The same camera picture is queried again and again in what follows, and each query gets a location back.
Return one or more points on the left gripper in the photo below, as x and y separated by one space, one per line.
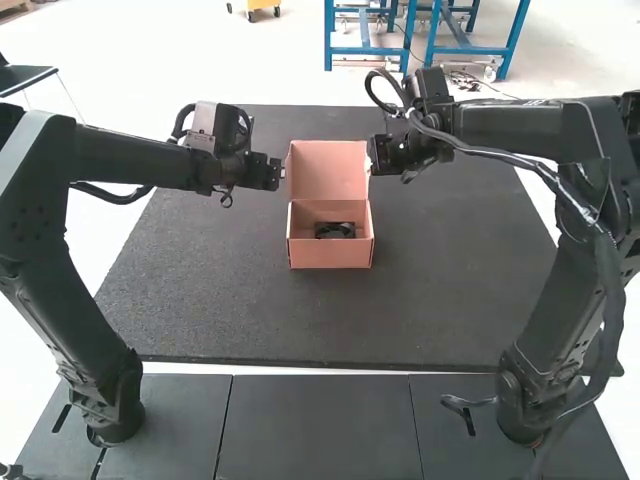
261 171

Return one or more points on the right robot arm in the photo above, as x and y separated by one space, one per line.
565 300

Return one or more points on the black mat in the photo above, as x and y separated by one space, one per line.
200 280

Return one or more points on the blue metal frame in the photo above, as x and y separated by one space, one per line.
470 50
367 50

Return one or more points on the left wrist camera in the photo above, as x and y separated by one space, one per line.
205 125

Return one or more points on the dark base panel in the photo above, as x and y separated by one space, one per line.
465 450
185 430
320 430

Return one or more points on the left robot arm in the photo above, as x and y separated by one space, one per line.
45 240

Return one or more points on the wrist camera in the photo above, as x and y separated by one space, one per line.
432 85
205 125

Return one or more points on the cardboard box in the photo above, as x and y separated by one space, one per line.
327 170

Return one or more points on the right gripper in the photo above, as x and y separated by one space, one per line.
392 152

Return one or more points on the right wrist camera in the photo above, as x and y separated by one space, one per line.
432 85

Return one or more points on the black square fan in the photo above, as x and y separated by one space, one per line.
335 231

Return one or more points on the yellow cart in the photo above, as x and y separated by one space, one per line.
257 6

